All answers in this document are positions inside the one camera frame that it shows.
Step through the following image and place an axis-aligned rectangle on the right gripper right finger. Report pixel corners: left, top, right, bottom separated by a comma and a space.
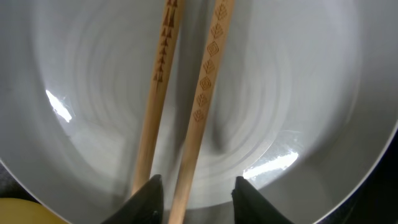
231, 176, 292, 224

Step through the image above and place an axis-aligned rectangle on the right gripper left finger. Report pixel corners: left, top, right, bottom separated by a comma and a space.
102, 174, 164, 224

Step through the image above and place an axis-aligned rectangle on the wooden chopstick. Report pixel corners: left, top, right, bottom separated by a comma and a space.
168, 0, 235, 224
131, 0, 185, 195

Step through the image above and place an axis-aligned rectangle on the grey plate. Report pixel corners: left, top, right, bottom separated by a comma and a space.
1, 0, 397, 223

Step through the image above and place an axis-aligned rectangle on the yellow bowl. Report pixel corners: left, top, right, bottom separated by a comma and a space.
1, 198, 66, 224

